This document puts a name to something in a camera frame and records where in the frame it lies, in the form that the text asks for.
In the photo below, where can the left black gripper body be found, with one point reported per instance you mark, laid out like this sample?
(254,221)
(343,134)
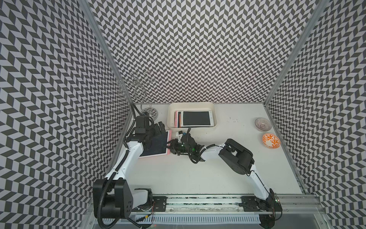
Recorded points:
(154,130)

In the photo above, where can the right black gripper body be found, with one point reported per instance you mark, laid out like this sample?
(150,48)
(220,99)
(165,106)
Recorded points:
(177,147)

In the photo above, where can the pink edged writing tablet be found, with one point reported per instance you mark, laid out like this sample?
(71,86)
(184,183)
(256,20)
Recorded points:
(159,145)

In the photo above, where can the white framed writing tablet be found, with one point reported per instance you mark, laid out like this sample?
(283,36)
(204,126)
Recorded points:
(197,119)

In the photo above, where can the red framed writing tablet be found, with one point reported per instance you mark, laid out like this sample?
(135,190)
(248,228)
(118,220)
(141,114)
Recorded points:
(179,119)

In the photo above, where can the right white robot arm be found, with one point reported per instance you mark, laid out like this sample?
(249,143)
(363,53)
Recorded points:
(239,159)

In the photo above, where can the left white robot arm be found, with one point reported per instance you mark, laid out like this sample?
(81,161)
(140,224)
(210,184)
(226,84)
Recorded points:
(112,196)

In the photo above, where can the cream storage box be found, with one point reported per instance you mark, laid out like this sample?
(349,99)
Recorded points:
(191,106)

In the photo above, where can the pink tablet in box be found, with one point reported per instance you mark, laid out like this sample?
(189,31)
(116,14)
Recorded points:
(176,119)

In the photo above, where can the clear glass bowl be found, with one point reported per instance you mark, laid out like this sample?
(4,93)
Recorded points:
(263,124)

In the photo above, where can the orange patterned bowl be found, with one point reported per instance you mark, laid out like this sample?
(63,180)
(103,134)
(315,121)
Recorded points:
(271,141)

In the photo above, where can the silver wire stand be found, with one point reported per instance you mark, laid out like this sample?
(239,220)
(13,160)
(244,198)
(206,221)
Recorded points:
(139,84)

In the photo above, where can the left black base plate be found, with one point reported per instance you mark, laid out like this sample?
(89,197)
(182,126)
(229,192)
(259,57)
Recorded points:
(155,203)

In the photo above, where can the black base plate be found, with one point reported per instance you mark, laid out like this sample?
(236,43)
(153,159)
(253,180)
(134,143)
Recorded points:
(155,203)
(254,204)

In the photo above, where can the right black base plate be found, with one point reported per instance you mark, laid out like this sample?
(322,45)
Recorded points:
(254,204)

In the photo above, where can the aluminium front rail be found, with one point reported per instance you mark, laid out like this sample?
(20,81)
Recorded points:
(229,204)

